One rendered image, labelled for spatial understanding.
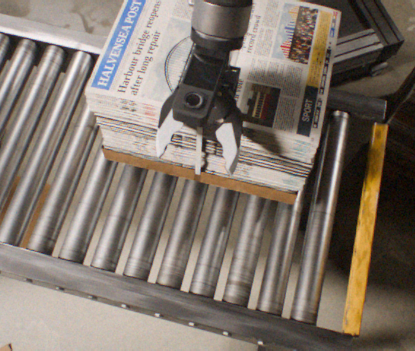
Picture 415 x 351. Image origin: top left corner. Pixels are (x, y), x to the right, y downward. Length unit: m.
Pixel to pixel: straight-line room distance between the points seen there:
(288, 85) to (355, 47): 1.14
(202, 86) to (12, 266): 0.55
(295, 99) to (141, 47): 0.26
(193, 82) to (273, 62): 0.24
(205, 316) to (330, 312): 0.91
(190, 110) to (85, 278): 0.47
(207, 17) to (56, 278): 0.57
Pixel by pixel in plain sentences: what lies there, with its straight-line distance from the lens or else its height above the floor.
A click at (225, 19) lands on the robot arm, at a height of 1.23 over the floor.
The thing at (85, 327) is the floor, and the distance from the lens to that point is 1.77.
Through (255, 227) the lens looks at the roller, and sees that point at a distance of 0.96.
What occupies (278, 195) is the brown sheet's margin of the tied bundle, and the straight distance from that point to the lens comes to 0.93.
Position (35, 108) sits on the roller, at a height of 0.79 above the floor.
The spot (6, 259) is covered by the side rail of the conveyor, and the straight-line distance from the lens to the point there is 1.01.
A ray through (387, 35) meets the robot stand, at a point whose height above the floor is 0.23.
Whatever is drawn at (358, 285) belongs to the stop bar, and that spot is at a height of 0.82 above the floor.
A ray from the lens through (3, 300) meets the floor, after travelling 1.86.
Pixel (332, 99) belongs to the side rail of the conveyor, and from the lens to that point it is 1.11.
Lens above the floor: 1.72
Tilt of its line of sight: 68 degrees down
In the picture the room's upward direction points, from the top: 2 degrees clockwise
